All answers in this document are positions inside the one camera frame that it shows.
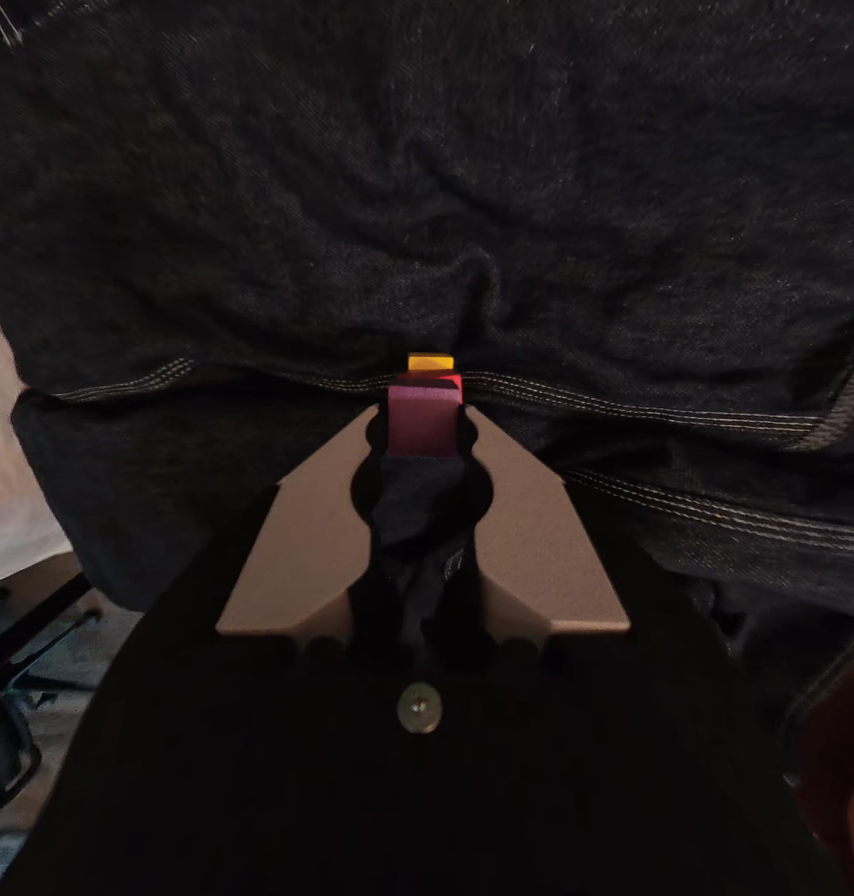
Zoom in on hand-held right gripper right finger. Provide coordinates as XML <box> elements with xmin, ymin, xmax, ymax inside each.
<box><xmin>465</xmin><ymin>405</ymin><xmax>632</xmax><ymax>645</ymax></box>

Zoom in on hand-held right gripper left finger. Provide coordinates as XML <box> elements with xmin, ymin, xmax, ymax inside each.
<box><xmin>215</xmin><ymin>405</ymin><xmax>386</xmax><ymax>645</ymax></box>

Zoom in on purple wooden block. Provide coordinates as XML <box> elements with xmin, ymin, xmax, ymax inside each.
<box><xmin>388</xmin><ymin>385</ymin><xmax>464</xmax><ymax>457</ymax></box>

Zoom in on red wooden block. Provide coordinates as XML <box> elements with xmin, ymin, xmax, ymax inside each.
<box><xmin>399</xmin><ymin>372</ymin><xmax>464</xmax><ymax>407</ymax></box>

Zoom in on dark denim pants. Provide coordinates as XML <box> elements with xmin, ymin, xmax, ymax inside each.
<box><xmin>0</xmin><ymin>0</ymin><xmax>854</xmax><ymax>771</ymax></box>

